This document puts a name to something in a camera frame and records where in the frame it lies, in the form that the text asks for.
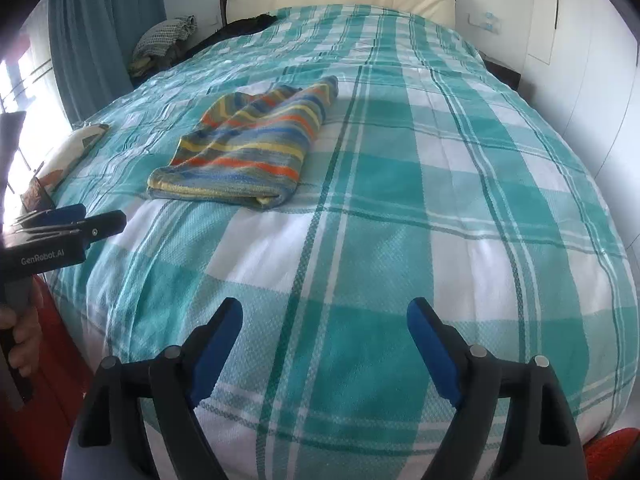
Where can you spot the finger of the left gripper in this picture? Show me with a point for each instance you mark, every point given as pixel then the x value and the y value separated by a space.
pixel 52 217
pixel 102 226

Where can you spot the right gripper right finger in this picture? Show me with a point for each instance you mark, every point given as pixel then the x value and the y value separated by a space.
pixel 540 439

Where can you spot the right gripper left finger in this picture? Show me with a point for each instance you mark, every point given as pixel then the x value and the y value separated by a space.
pixel 109 441

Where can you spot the striped knit sweater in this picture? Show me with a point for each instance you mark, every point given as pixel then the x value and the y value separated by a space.
pixel 247 149

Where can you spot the pile of folded clothes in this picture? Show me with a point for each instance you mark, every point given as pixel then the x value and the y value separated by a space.
pixel 161 45

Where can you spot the person's left hand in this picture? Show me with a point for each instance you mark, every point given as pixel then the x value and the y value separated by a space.
pixel 26 331

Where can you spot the patterned pillow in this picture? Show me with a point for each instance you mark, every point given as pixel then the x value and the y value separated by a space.
pixel 74 148

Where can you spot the red fleece garment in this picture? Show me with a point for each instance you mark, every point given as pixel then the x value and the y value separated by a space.
pixel 34 439

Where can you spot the blue curtain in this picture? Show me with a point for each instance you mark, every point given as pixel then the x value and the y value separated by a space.
pixel 91 43

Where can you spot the teal plaid bedspread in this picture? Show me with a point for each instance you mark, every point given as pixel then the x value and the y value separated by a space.
pixel 430 178

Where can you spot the black garment on bed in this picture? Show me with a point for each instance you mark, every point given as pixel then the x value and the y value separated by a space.
pixel 244 27

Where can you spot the white wardrobe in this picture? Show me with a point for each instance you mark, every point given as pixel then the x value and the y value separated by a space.
pixel 581 73

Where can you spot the wall socket panel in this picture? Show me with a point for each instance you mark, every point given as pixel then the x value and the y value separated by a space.
pixel 486 21

